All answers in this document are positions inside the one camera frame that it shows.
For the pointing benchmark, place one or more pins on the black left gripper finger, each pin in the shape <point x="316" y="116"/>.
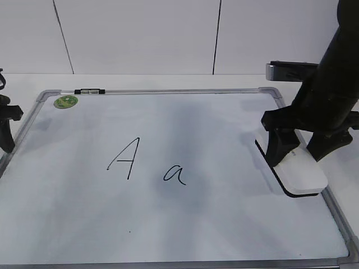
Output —
<point x="7" y="142"/>

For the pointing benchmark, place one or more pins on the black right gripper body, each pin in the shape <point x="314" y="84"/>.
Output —
<point x="327" y="115"/>

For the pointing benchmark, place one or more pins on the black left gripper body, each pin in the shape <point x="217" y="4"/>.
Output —
<point x="10" y="112"/>

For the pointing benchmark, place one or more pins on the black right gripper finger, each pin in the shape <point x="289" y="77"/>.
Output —
<point x="280" y="143"/>
<point x="321" y="145"/>

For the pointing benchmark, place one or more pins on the white eraser with black felt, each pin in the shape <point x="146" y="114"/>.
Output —
<point x="297" y="175"/>

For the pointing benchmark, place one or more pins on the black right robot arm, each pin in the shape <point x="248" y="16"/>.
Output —
<point x="337" y="72"/>

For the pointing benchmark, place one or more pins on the round green magnet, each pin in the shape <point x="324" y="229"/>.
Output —
<point x="65" y="102"/>

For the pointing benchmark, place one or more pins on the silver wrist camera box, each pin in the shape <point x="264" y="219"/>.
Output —
<point x="289" y="71"/>

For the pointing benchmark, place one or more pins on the white board with grey frame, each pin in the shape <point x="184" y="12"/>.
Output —
<point x="158" y="179"/>

